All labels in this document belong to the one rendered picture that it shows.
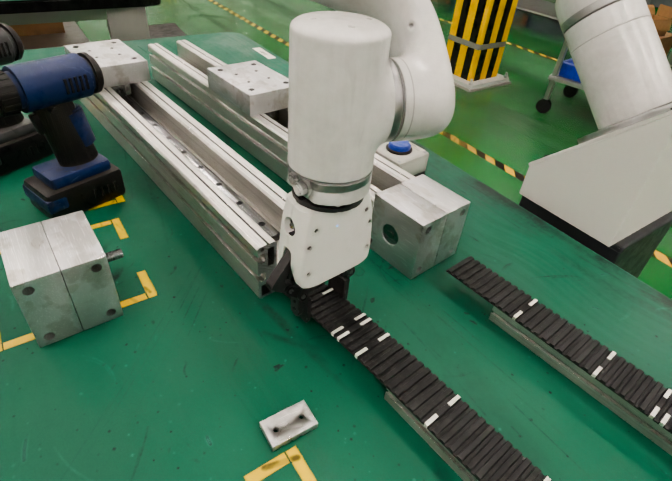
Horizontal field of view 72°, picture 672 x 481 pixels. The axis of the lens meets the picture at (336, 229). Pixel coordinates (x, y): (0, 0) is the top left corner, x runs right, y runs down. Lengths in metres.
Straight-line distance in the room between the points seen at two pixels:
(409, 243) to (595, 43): 0.45
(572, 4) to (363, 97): 0.56
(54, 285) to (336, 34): 0.38
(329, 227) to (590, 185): 0.50
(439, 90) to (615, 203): 0.46
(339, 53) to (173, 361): 0.37
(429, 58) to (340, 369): 0.34
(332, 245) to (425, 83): 0.18
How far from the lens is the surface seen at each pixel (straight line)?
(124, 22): 2.34
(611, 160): 0.82
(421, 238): 0.61
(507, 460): 0.49
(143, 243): 0.72
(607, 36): 0.88
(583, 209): 0.86
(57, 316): 0.59
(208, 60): 1.16
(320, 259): 0.48
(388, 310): 0.61
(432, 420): 0.48
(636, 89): 0.87
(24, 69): 0.73
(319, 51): 0.38
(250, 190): 0.68
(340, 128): 0.40
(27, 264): 0.58
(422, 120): 0.43
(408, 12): 0.47
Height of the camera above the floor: 1.22
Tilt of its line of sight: 37 degrees down
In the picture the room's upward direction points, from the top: 5 degrees clockwise
